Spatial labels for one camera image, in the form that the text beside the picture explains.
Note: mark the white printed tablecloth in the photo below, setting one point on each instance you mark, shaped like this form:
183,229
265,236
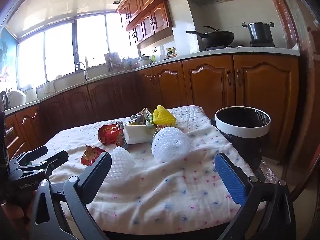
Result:
162,185

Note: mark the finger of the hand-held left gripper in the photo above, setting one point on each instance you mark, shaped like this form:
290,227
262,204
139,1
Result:
32,155
53,160

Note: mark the white kitchen countertop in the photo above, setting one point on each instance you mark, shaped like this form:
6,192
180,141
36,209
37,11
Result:
190,55

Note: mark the red snack wrapper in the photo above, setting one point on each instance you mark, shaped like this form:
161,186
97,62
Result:
90,153

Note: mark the chrome faucet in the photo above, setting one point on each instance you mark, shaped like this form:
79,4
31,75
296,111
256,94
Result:
85,70

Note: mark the yellow toy corn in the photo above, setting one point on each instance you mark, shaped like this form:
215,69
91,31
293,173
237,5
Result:
162,115

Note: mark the white countertop appliance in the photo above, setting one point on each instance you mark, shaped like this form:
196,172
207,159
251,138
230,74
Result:
30,93

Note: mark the black wok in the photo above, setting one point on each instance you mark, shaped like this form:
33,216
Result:
215,37

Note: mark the crushed red can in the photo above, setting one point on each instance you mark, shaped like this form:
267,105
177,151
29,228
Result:
108,135

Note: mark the black induction cooker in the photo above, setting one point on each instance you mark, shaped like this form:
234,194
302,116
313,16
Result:
262,44

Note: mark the wooden base cabinets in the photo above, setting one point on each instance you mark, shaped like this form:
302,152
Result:
207,80

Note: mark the large white foam net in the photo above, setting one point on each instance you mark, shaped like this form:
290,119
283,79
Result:
167,145

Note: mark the wooden wall cabinets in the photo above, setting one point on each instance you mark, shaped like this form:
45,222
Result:
147,7

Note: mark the white rice cooker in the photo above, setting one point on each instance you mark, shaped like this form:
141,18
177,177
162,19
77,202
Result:
16,97

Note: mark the white rimmed trash bin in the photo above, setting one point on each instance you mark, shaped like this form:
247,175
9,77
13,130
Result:
240,130

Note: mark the dark cooking pot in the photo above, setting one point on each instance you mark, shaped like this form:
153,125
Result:
260,32

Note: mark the white and red carton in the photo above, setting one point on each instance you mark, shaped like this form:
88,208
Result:
137,133

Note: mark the green snack wrapper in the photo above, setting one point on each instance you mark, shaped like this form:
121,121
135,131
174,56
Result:
140,117

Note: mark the black kettle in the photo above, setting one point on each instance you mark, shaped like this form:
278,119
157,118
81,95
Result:
3,101

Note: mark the gas stove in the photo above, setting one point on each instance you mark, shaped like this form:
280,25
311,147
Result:
225,47

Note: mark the utensil holder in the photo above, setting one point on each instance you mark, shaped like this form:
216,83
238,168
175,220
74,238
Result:
112,61

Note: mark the kitchen window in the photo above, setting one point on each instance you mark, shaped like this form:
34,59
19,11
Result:
62,50

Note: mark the small white foam net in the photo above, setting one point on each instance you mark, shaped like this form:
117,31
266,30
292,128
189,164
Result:
122,162

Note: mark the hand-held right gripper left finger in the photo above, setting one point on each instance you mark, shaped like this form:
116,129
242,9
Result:
96,177

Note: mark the white lidded pot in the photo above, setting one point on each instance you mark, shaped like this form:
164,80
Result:
144,60

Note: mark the person's left hand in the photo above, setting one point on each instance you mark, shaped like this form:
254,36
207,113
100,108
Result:
15,212

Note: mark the wooden door frame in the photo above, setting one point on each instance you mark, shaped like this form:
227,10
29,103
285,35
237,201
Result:
302,80

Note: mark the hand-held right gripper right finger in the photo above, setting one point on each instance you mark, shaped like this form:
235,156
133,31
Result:
230,177

